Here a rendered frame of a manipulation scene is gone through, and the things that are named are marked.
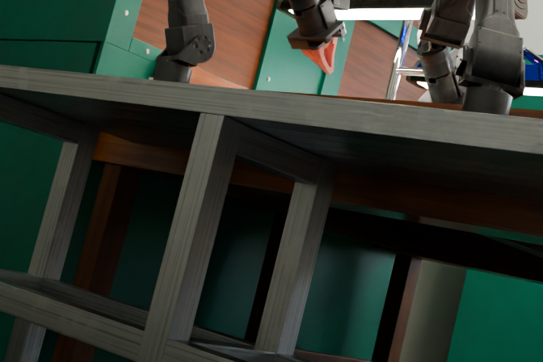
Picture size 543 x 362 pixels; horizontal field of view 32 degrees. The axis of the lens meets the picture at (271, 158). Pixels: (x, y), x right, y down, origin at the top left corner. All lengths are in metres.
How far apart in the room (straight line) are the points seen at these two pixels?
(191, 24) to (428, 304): 3.68
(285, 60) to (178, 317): 1.37
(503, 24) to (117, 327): 0.68
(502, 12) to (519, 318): 3.36
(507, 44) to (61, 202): 0.93
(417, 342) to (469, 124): 4.09
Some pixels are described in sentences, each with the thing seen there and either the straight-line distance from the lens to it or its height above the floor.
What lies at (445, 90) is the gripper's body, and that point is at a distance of 1.79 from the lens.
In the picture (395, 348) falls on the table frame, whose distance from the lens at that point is 2.91.
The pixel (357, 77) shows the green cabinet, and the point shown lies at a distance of 2.79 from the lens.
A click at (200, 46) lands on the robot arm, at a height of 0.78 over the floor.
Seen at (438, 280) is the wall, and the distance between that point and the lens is 5.21.
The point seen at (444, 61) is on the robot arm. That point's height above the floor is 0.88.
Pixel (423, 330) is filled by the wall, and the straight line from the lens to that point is 5.17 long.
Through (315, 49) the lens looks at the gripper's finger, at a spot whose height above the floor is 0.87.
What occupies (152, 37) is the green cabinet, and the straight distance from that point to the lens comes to 2.24.
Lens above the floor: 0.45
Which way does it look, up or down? 6 degrees up
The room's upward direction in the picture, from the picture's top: 14 degrees clockwise
